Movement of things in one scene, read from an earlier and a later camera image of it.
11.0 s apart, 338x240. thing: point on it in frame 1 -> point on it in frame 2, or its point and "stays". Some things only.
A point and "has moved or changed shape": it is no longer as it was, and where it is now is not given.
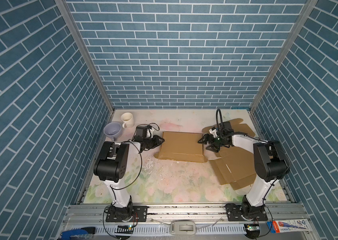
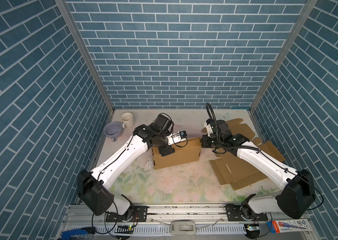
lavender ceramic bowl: (112, 130) stays
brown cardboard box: (234, 165) stays
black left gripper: (156, 141) -> (167, 150)
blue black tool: (84, 233) stays
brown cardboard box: (182, 147) has moved or changed shape
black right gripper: (206, 136) stays
